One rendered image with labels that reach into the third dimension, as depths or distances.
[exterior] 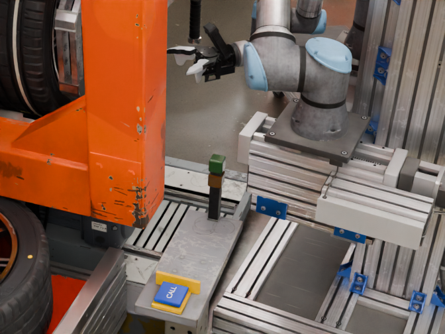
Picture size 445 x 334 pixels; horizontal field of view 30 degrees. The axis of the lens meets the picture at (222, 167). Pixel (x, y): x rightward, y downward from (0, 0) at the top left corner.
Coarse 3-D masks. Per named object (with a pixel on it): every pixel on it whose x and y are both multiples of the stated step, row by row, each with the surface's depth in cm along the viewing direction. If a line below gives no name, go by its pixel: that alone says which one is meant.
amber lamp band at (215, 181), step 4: (224, 172) 234; (208, 176) 232; (212, 176) 232; (216, 176) 231; (220, 176) 231; (208, 180) 233; (212, 180) 232; (216, 180) 232; (220, 180) 231; (208, 184) 233; (212, 184) 233; (216, 184) 233; (220, 184) 232; (220, 188) 233
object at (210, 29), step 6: (210, 24) 240; (210, 30) 239; (216, 30) 239; (210, 36) 240; (216, 36) 240; (216, 42) 241; (222, 42) 242; (222, 48) 243; (228, 48) 245; (222, 54) 245; (228, 54) 246
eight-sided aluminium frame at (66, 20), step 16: (64, 0) 229; (80, 0) 228; (64, 16) 228; (80, 16) 229; (64, 32) 232; (80, 32) 232; (64, 48) 234; (80, 48) 234; (64, 64) 236; (80, 64) 236; (64, 80) 238; (80, 80) 238; (80, 96) 241
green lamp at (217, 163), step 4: (212, 156) 230; (216, 156) 230; (220, 156) 231; (224, 156) 231; (212, 160) 229; (216, 160) 229; (220, 160) 229; (224, 160) 230; (212, 164) 229; (216, 164) 229; (220, 164) 228; (224, 164) 231; (212, 168) 230; (216, 168) 230; (220, 168) 229; (216, 172) 230; (220, 172) 230
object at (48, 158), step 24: (0, 120) 236; (48, 120) 224; (72, 120) 214; (0, 144) 226; (24, 144) 223; (48, 144) 221; (72, 144) 218; (0, 168) 227; (24, 168) 225; (48, 168) 222; (72, 168) 220; (0, 192) 232; (24, 192) 230; (48, 192) 227; (72, 192) 224
